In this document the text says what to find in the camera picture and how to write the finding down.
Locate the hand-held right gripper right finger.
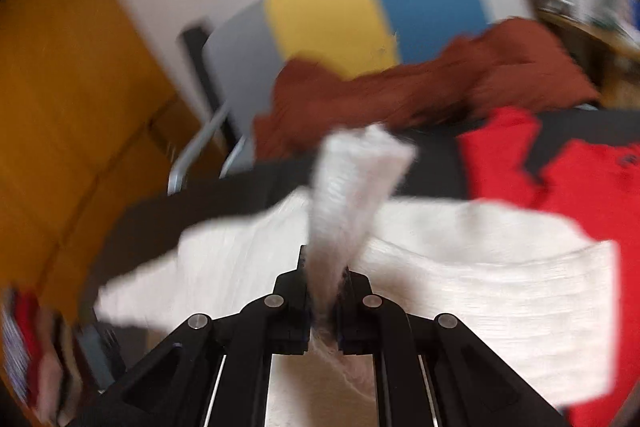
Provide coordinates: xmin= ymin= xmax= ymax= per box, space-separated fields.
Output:
xmin=337 ymin=266 xmax=566 ymax=427

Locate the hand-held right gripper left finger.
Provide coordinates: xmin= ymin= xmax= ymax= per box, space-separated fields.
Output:
xmin=75 ymin=246 xmax=313 ymax=427

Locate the white knit sweater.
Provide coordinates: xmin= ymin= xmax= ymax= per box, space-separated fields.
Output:
xmin=95 ymin=124 xmax=621 ymax=427

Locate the rust brown garment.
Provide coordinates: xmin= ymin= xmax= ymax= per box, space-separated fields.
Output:
xmin=252 ymin=19 xmax=601 ymax=165

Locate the red and white cloth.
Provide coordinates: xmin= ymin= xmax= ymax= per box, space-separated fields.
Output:
xmin=0 ymin=287 xmax=68 ymax=423

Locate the red garment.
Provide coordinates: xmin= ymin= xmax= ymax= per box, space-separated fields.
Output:
xmin=457 ymin=107 xmax=640 ymax=427

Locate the grey yellow blue panel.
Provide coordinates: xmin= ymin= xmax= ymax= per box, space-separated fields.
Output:
xmin=202 ymin=0 xmax=531 ymax=142

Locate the yellow wooden wardrobe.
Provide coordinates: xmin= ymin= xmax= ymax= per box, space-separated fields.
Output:
xmin=0 ymin=0 xmax=241 ymax=323

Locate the metal chair frame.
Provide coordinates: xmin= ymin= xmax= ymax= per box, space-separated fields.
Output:
xmin=167 ymin=102 xmax=251 ymax=198

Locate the black chair post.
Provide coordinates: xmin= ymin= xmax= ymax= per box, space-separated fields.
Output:
xmin=181 ymin=23 xmax=241 ymax=152

